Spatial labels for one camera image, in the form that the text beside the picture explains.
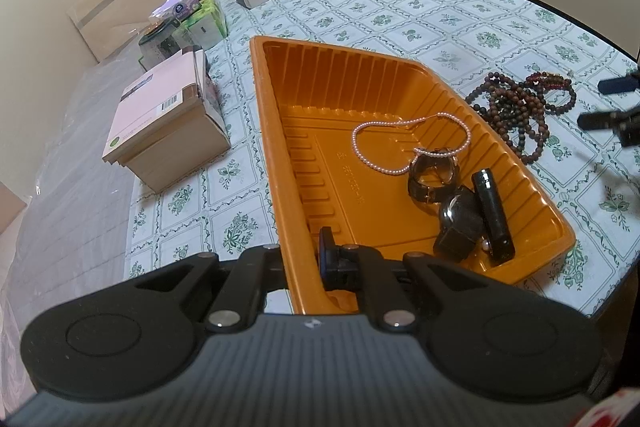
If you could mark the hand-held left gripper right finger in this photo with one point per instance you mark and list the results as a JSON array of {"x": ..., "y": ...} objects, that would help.
[{"x": 327, "y": 257}]

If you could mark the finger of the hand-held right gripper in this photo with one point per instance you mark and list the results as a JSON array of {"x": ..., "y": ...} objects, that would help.
[
  {"x": 600, "y": 121},
  {"x": 620, "y": 84}
]

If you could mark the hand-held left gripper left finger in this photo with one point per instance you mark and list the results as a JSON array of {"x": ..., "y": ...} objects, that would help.
[{"x": 260, "y": 267}]

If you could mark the orange plastic tray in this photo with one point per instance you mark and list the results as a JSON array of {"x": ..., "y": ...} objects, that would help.
[{"x": 325, "y": 132}]

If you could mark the beige cardboard box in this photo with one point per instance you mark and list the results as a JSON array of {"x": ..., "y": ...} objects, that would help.
[{"x": 175, "y": 157}]

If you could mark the white box with pink side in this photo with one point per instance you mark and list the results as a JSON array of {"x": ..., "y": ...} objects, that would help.
[{"x": 210, "y": 87}]

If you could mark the pink flat box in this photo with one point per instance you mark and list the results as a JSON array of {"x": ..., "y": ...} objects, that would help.
[{"x": 160, "y": 92}]

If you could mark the plastic covered mattress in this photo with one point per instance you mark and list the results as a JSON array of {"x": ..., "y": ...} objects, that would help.
[{"x": 65, "y": 157}]

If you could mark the green floral tablecloth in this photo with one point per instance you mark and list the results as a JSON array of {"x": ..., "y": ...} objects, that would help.
[{"x": 400, "y": 2}]

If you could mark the glass jar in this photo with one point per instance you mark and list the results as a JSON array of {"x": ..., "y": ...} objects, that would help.
[{"x": 157, "y": 47}]

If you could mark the green tissue pack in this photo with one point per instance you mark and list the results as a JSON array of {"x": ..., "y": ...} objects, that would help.
[{"x": 205, "y": 24}]

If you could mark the white purple tissue pack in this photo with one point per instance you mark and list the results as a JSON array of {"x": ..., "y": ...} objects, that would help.
[{"x": 182, "y": 7}]

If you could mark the red white patterned cloth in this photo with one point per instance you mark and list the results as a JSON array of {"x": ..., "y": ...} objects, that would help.
[{"x": 610, "y": 412}]

